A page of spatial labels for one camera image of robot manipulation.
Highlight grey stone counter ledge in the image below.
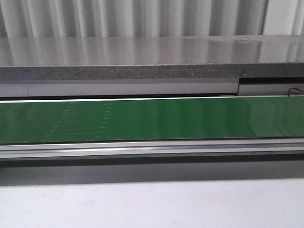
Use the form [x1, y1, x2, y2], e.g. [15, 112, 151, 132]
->
[0, 35, 304, 81]

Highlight red and black wires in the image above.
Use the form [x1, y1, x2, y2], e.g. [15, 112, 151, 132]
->
[287, 87, 304, 97]

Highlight green conveyor belt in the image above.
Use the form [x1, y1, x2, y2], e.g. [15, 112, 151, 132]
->
[0, 96, 304, 144]

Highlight white pleated curtain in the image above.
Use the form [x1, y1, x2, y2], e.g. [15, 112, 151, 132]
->
[0, 0, 304, 38]

